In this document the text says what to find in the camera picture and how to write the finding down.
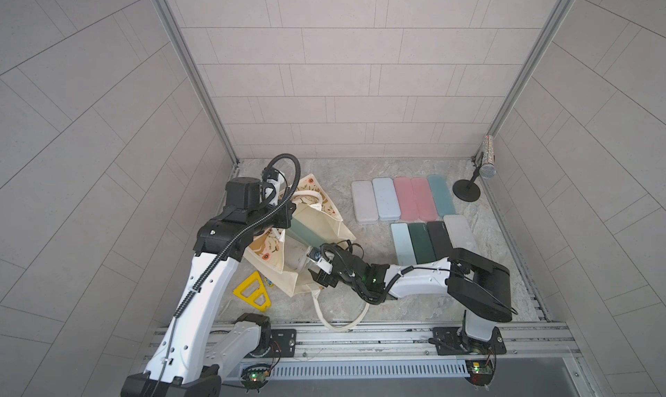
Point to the circuit board with wires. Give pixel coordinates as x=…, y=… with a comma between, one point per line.
x=481, y=373
x=255, y=376

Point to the pale mint case lid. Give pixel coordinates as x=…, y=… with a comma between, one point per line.
x=403, y=245

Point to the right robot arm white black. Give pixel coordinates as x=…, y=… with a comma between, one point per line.
x=481, y=285

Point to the left circuit board with wires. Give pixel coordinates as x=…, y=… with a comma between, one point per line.
x=255, y=376

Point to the dark grey pencil case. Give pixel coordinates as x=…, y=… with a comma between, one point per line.
x=440, y=240

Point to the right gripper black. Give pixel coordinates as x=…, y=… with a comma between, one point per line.
x=323, y=277

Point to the teal translucent case half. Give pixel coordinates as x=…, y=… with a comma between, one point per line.
x=304, y=234

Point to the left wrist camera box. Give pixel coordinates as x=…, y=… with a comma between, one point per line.
x=243, y=193

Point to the floral canvas tote bag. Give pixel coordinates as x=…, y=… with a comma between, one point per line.
x=280, y=255

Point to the yellow triangular plastic tool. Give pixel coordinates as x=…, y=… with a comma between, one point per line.
x=253, y=292

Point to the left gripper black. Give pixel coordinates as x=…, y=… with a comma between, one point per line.
x=284, y=213

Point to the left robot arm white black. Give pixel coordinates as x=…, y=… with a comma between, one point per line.
x=178, y=367

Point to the glitter microphone on stand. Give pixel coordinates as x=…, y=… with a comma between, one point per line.
x=467, y=189

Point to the teal translucent pencil case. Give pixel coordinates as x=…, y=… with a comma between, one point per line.
x=441, y=195

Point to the white glossy tin pencil case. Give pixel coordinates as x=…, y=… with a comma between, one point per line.
x=364, y=202

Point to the frosted clear pen case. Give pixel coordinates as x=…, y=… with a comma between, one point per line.
x=295, y=254

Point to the pale mint pencil case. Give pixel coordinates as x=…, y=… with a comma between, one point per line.
x=386, y=199

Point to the dark green pencil case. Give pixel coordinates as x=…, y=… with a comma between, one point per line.
x=421, y=243

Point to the right circuit board with wires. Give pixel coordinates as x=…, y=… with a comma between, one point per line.
x=481, y=373

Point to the aluminium mounting rail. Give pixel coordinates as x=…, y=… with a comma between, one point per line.
x=406, y=341

